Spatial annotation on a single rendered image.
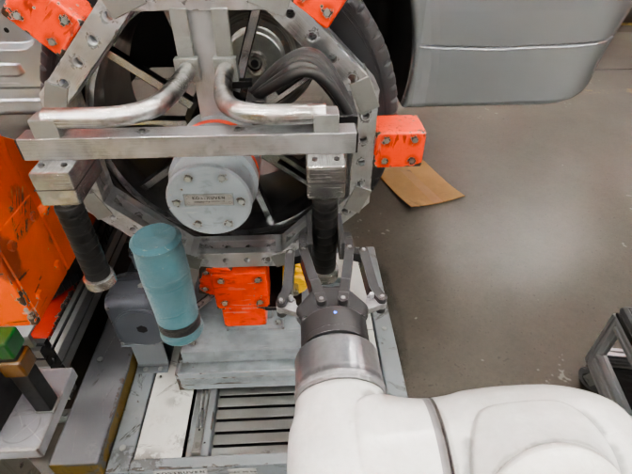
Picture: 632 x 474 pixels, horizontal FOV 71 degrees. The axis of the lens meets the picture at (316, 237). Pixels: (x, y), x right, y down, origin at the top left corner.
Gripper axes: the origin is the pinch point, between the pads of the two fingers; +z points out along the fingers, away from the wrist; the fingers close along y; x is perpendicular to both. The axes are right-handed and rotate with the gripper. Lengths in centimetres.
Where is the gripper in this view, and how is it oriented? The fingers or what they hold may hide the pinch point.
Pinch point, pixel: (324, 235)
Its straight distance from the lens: 63.6
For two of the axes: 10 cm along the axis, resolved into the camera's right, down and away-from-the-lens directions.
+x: 0.0, -7.7, -6.3
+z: -0.5, -6.3, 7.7
